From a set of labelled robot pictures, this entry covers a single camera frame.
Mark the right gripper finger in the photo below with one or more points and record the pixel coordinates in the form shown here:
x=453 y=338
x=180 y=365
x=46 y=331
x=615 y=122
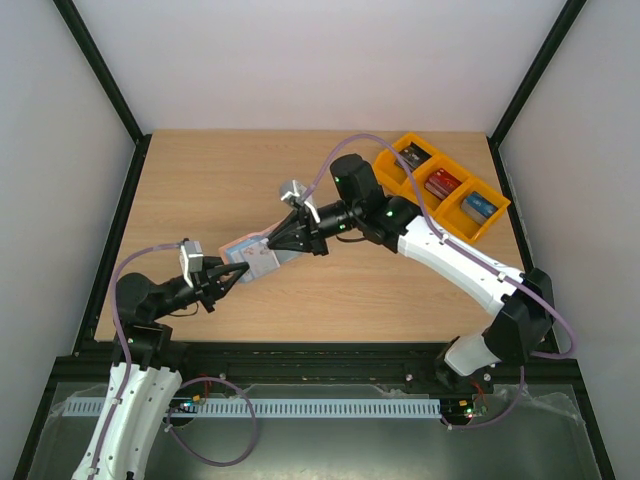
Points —
x=288 y=226
x=294 y=241

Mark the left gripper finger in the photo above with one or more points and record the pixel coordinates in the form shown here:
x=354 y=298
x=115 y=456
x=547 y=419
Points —
x=222 y=284
x=216 y=266

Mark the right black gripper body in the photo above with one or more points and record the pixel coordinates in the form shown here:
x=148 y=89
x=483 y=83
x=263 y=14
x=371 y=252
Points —
x=311 y=230

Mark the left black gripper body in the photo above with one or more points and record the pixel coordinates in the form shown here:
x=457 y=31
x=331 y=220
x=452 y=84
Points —
x=204 y=289

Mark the pink leather card holder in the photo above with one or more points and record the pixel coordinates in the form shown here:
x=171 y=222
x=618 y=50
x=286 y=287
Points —
x=252 y=248

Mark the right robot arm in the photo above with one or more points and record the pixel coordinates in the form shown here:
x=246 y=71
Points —
x=517 y=301

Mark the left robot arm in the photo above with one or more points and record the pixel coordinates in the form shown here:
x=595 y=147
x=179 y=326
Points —
x=147 y=365

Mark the yellow bin with black cards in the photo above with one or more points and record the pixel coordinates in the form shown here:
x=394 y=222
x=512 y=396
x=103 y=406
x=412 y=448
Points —
x=388 y=166

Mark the black card stack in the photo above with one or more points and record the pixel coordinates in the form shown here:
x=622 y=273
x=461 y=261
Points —
x=414 y=156

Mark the yellow bin with red cards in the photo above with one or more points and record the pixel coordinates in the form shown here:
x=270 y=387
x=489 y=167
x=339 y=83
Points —
x=420 y=175

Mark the red card stack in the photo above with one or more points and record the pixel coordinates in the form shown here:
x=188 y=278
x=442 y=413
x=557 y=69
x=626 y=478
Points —
x=441 y=184

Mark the blue card stack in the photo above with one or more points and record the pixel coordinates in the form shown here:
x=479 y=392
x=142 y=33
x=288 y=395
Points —
x=478 y=208

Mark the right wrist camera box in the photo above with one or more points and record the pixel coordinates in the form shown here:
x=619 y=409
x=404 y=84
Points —
x=293 y=193

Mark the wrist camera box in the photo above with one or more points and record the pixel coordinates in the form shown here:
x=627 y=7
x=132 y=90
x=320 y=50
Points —
x=293 y=193
x=191 y=259

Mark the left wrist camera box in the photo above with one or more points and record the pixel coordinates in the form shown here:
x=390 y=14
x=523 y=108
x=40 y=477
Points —
x=191 y=259

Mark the white slotted cable duct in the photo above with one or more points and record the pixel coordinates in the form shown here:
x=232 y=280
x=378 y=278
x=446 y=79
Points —
x=315 y=408

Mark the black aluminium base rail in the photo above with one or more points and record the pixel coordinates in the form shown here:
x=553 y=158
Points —
x=411 y=366

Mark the left black frame post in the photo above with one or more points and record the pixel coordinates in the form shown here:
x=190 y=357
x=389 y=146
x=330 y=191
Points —
x=91 y=52

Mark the black frame post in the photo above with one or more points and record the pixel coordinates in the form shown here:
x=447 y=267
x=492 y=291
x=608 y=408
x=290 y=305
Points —
x=545 y=54
x=91 y=52

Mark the right black frame post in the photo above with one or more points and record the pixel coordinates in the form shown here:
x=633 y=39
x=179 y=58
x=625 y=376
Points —
x=545 y=54

